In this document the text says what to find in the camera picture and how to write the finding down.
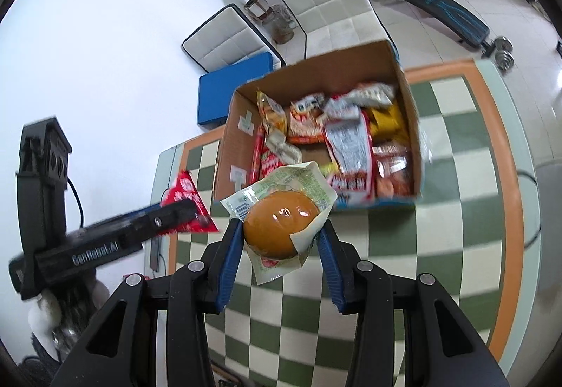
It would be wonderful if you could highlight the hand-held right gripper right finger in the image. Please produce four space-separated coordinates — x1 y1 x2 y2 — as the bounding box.
316 224 510 387

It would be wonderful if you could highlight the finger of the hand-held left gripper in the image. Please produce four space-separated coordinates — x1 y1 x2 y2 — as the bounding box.
127 199 198 241

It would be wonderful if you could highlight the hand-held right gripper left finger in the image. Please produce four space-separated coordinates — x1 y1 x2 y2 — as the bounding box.
50 219 245 387

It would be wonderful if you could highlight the red triangular snack packet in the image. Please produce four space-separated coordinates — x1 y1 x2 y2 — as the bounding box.
160 170 220 235

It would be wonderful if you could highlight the burger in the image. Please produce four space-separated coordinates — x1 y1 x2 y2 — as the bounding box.
220 161 338 286

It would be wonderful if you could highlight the cardboard box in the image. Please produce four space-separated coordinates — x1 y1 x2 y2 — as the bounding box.
214 40 424 209

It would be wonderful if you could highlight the person's left forearm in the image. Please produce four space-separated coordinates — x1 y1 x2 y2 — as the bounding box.
28 277 112 366

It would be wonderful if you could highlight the red sausage packet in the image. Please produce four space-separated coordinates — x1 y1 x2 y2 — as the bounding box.
372 141 411 170
375 170 413 200

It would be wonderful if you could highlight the red green snack packet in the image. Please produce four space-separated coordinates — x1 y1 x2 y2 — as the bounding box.
261 150 286 181

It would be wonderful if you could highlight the red stick snack packet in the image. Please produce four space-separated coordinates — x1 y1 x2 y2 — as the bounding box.
250 126 266 183

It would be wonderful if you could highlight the silver red-edged snack packet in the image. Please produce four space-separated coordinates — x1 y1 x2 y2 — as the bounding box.
324 110 377 202

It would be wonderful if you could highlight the red orange snack bag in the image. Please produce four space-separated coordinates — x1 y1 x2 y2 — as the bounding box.
287 92 328 144

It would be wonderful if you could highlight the blue foam mat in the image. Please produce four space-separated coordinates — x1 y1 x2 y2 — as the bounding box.
196 52 275 126

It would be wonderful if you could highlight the yellow chip bag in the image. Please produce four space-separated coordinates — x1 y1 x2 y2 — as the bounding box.
256 91 288 137

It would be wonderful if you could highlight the yellow snack packet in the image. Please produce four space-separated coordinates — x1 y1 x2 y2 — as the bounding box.
369 99 409 146

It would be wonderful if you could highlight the red white snack packet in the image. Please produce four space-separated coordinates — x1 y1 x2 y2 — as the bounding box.
325 93 365 120

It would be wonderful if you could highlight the small white cushioned chair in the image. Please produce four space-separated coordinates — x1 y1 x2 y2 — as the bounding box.
182 4 286 74

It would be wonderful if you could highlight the grey sofa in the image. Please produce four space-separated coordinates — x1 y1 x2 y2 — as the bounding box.
533 159 562 265

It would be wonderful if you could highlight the wooden stool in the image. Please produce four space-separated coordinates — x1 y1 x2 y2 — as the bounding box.
244 0 275 23

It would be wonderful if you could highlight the black sit-up bench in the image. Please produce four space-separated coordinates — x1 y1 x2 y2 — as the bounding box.
369 0 490 50

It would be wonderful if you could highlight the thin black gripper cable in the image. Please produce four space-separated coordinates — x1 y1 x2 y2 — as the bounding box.
67 178 85 230

